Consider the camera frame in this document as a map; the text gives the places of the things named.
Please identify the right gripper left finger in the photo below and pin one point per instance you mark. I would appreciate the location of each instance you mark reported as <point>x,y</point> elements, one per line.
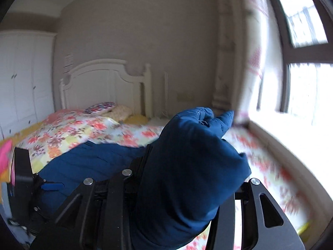
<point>96,214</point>

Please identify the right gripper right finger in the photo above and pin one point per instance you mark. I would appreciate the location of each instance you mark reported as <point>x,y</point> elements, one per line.
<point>264,224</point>

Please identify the blue quilted puffer jacket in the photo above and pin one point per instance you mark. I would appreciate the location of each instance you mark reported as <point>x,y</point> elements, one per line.
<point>190,171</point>

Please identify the pink pillow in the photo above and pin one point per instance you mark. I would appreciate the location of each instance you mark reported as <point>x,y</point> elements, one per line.
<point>5,151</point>

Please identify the floral bed quilt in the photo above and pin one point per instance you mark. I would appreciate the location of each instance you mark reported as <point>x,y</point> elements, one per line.
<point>263,167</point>

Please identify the colourful patterned pillow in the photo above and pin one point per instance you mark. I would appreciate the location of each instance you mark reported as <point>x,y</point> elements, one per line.
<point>100,108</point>

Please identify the white wardrobe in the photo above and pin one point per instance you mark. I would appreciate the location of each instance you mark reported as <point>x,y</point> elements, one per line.
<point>26,79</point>

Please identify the white lamp pole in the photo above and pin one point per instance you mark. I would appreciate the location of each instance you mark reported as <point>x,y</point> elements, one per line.
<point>166,94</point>

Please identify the white wooden headboard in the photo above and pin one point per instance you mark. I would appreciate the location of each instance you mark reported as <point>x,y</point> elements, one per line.
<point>106,80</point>

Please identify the patterned window curtain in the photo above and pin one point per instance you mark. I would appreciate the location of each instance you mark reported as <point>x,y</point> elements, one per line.
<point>249,73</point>

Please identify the dark window frame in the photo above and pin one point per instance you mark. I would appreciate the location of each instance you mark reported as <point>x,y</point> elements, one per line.
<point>305,28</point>

